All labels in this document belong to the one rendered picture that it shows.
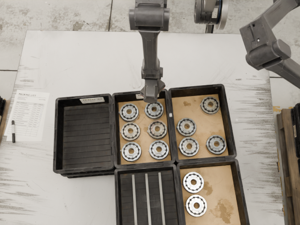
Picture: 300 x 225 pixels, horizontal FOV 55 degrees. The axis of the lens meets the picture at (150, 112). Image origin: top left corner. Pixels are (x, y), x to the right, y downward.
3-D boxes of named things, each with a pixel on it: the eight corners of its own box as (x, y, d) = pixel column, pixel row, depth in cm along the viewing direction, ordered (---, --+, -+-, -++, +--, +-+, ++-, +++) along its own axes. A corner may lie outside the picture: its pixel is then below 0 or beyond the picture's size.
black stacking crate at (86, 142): (62, 106, 165) (56, 98, 154) (114, 101, 165) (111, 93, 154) (60, 176, 151) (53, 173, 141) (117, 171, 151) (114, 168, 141)
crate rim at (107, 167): (56, 99, 156) (55, 97, 154) (112, 94, 156) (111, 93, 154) (54, 174, 142) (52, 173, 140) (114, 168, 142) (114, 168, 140)
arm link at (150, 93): (163, 65, 114) (141, 64, 114) (162, 92, 110) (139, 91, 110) (162, 78, 125) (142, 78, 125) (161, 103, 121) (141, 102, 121)
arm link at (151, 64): (169, 2, 77) (129, 1, 77) (169, 21, 75) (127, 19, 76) (164, 67, 118) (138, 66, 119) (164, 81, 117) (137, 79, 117)
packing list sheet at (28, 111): (14, 89, 182) (14, 89, 181) (50, 90, 181) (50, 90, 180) (2, 140, 171) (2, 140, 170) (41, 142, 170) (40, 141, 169)
